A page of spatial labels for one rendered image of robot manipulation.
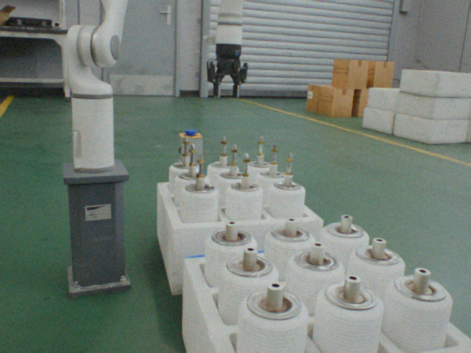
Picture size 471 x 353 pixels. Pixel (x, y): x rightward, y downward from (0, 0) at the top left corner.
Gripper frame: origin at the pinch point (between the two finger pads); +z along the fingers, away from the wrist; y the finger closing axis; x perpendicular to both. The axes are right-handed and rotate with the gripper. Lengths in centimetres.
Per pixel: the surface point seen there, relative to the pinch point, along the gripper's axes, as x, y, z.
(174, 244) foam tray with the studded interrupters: -21.0, -30.1, 33.3
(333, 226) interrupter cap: -53, -12, 22
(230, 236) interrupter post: -47, -34, 21
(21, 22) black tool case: 421, 51, -35
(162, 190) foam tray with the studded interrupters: 6.4, -17.8, 29.1
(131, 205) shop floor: 46, -9, 47
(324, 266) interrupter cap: -64, -28, 22
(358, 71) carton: 186, 319, -1
